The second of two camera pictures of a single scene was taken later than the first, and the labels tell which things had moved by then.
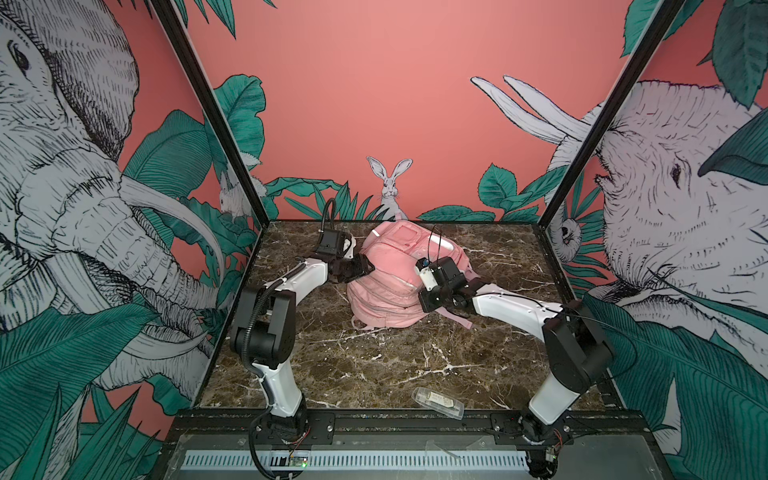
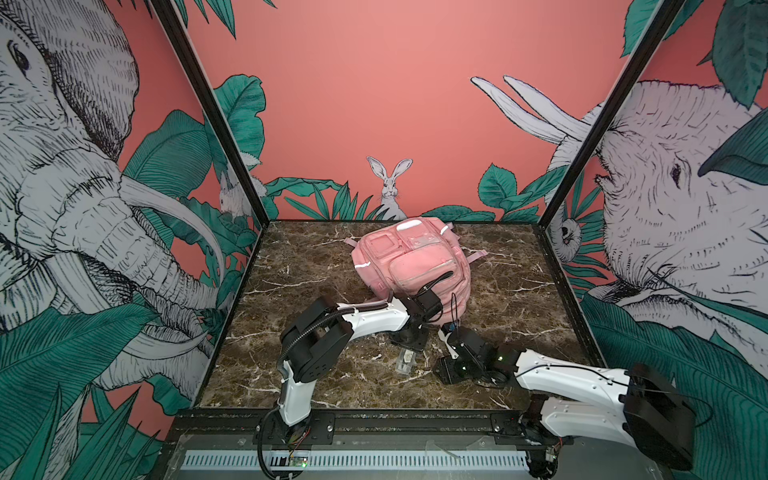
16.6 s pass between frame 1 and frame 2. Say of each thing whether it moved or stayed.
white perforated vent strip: stayed
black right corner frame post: stayed
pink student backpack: moved
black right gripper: moved
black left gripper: moved
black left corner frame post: stayed
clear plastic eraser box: moved
